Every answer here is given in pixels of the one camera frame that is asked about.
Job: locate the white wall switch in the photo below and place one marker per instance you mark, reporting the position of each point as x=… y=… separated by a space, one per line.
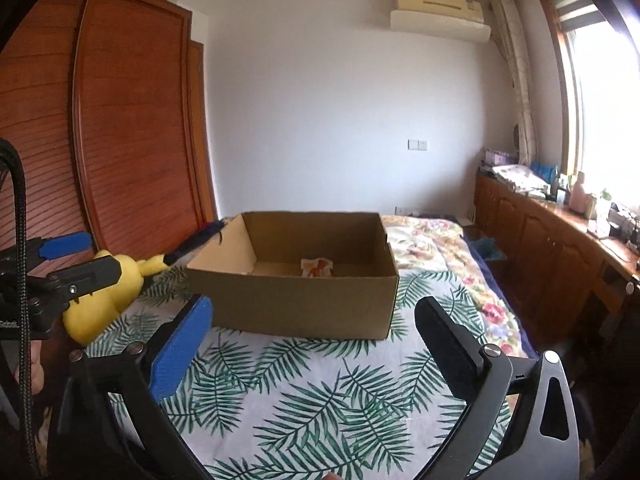
x=417 y=145

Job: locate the patterned curtain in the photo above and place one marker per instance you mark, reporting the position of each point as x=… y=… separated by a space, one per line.
x=513 y=41

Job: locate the pink bottle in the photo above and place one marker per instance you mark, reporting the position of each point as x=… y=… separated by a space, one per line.
x=578 y=194

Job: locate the yellow plush toy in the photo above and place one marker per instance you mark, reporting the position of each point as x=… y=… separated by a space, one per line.
x=89 y=315

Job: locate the leaf print bed sheet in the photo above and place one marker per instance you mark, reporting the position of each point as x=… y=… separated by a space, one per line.
x=262 y=407

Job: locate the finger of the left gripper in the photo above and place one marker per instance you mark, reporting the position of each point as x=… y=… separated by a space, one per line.
x=38 y=249
x=80 y=277

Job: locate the brown cardboard box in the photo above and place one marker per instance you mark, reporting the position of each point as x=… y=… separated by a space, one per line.
x=251 y=273

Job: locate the wooden wardrobe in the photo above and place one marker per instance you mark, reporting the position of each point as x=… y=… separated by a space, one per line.
x=104 y=101

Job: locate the red white snack pouch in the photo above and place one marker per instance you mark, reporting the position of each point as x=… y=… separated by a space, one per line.
x=316 y=268

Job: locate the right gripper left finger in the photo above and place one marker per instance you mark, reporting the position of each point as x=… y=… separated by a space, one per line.
x=109 y=423

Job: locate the wooden sideboard cabinet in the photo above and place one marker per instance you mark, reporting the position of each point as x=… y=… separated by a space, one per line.
x=560 y=280

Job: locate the stack of papers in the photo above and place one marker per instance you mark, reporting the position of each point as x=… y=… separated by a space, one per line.
x=520 y=179

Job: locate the wall air conditioner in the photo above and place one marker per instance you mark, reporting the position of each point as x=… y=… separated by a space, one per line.
x=450 y=19

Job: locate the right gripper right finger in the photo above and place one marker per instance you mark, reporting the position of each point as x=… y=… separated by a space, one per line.
x=541 y=441

